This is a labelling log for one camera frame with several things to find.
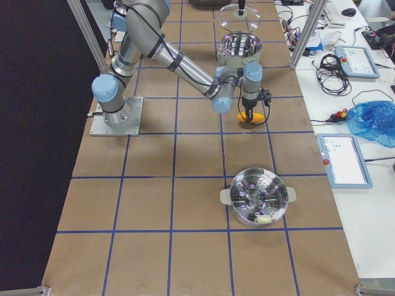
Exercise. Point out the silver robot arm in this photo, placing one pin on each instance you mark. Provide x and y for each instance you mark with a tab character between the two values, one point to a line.
142	23

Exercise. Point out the steel steamer basket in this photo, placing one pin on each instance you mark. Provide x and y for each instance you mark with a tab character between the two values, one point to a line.
257	197

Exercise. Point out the black computer mouse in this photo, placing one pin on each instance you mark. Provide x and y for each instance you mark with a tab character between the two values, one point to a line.
349	12

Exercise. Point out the grey cooking pot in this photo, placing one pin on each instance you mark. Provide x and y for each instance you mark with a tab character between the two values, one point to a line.
238	49

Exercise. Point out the white keyboard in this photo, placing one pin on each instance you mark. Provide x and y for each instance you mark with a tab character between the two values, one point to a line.
332	16

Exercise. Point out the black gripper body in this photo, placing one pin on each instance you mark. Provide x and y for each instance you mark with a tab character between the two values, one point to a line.
249	104

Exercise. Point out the aluminium frame post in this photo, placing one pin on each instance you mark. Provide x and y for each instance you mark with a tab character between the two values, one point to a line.
85	27
307	31

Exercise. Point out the blue plastic bag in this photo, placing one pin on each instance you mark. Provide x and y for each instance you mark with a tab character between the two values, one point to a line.
373	121

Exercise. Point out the aluminium frame post left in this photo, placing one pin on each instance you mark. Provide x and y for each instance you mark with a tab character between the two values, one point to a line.
85	27

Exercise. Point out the teach pendant tablet near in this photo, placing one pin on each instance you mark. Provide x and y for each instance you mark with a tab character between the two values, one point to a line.
343	161

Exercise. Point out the emergency stop button box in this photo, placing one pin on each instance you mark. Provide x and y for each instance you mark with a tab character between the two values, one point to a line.
338	116

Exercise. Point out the teach pendant tablet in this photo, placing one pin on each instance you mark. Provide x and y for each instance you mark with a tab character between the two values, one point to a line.
357	62
343	161

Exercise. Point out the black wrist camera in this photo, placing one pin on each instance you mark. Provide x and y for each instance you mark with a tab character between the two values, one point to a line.
266	97

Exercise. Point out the teach pendant tablet far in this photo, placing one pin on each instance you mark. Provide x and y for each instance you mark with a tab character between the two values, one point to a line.
357	62

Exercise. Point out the black gripper finger holding lid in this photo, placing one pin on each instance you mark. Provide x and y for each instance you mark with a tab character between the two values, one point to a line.
241	7

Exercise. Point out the yellow corn cob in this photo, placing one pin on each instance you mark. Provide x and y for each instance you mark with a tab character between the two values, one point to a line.
254	118

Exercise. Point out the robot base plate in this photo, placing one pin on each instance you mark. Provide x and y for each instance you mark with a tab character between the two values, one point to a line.
126	122

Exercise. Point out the glass pot lid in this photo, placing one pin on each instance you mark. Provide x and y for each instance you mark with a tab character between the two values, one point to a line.
235	19

